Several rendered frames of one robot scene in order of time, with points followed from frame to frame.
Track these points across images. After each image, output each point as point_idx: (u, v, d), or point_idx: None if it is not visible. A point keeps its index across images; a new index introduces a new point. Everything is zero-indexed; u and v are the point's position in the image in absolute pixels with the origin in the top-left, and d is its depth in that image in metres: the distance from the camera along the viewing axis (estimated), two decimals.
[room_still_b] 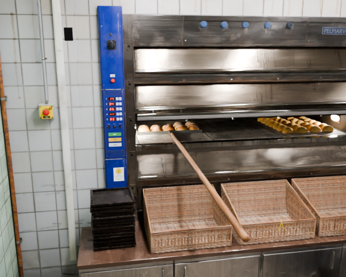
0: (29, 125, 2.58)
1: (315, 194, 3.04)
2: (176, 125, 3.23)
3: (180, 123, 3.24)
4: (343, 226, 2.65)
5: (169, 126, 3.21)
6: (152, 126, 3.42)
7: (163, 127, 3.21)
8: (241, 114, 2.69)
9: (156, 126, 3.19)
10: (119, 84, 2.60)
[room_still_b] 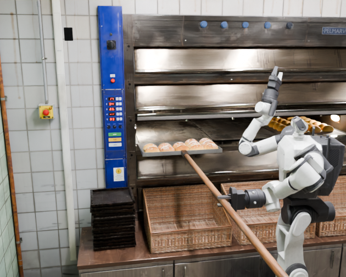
0: (29, 125, 2.58)
1: None
2: (190, 143, 2.63)
3: (195, 141, 2.65)
4: (343, 226, 2.65)
5: (181, 144, 2.61)
6: (160, 143, 2.81)
7: (174, 146, 2.61)
8: (241, 114, 2.69)
9: (165, 144, 2.59)
10: (119, 84, 2.60)
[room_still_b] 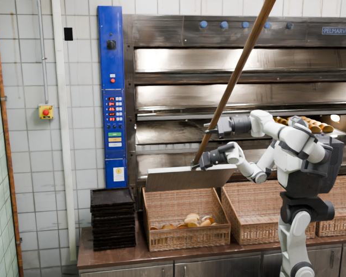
0: (29, 125, 2.58)
1: None
2: (187, 225, 2.78)
3: None
4: (343, 226, 2.65)
5: None
6: (169, 188, 2.54)
7: (179, 233, 2.61)
8: (241, 114, 2.69)
9: None
10: (119, 84, 2.60)
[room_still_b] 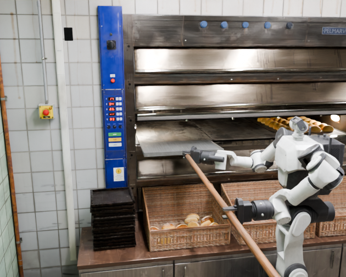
0: (29, 125, 2.58)
1: None
2: (187, 225, 2.78)
3: None
4: (343, 226, 2.65)
5: None
6: (161, 143, 2.82)
7: (179, 233, 2.61)
8: (241, 114, 2.69)
9: None
10: (119, 84, 2.60)
